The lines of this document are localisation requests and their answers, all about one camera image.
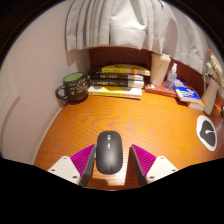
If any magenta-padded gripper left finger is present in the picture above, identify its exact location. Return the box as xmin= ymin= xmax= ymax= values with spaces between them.
xmin=47 ymin=143 xmax=98 ymax=188

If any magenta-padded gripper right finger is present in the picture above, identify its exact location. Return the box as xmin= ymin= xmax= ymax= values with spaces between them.
xmin=129 ymin=143 xmax=179 ymax=188

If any dark grey computer mouse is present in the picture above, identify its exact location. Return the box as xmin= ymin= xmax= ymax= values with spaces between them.
xmin=95 ymin=130 xmax=124 ymax=175

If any white and grey mouse pad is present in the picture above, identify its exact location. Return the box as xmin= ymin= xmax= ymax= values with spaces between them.
xmin=195 ymin=115 xmax=218 ymax=152

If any red-brown book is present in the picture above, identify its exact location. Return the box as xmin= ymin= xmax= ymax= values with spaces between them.
xmin=144 ymin=82 xmax=178 ymax=98

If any dark mug with green inside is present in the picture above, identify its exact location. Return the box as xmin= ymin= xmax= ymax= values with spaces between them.
xmin=55 ymin=72 xmax=89 ymax=103

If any blue book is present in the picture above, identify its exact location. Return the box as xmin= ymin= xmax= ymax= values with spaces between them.
xmin=173 ymin=77 xmax=202 ymax=104

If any white ceramic vase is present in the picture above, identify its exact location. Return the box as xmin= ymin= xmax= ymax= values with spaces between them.
xmin=200 ymin=73 xmax=222 ymax=116

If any clear pump bottle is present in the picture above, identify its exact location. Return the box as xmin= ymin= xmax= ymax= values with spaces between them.
xmin=164 ymin=62 xmax=178 ymax=91

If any cream lidded tumbler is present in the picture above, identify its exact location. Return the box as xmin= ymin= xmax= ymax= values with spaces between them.
xmin=149 ymin=52 xmax=172 ymax=87

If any black book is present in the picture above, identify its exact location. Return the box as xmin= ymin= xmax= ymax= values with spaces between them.
xmin=87 ymin=72 xmax=145 ymax=89

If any yellow-covered book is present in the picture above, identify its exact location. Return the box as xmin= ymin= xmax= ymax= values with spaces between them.
xmin=89 ymin=63 xmax=152 ymax=77

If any white pleated curtain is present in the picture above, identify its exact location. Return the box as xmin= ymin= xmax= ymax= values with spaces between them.
xmin=64 ymin=0 xmax=214 ymax=75

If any black cable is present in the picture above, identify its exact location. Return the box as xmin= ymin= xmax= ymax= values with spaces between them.
xmin=213 ymin=103 xmax=224 ymax=123

